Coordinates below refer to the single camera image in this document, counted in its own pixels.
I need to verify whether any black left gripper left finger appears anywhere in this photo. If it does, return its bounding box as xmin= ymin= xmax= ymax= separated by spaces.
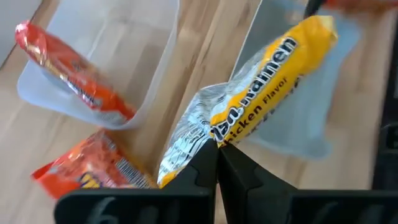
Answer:
xmin=53 ymin=138 xmax=220 ymax=224

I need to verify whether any orange red ramen packet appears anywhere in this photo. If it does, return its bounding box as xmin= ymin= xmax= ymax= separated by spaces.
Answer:
xmin=30 ymin=129 xmax=159 ymax=200

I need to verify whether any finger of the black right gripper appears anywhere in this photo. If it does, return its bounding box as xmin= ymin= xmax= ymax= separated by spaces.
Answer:
xmin=303 ymin=0 xmax=326 ymax=19

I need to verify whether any pale grey plastic bin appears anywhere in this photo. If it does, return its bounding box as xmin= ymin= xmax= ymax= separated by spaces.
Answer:
xmin=229 ymin=0 xmax=363 ymax=160

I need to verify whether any red white ramen packet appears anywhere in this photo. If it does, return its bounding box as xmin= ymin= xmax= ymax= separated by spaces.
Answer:
xmin=14 ymin=20 xmax=137 ymax=125
xmin=323 ymin=0 xmax=398 ymax=11

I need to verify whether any clear plastic bin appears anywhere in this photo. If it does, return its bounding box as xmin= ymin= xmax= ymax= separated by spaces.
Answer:
xmin=17 ymin=0 xmax=181 ymax=131

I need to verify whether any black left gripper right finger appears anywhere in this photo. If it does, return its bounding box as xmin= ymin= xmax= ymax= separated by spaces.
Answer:
xmin=218 ymin=142 xmax=398 ymax=224

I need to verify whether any yellow Maruchan ramen packet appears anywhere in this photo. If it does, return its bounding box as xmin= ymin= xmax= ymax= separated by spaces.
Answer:
xmin=156 ymin=14 xmax=339 ymax=189

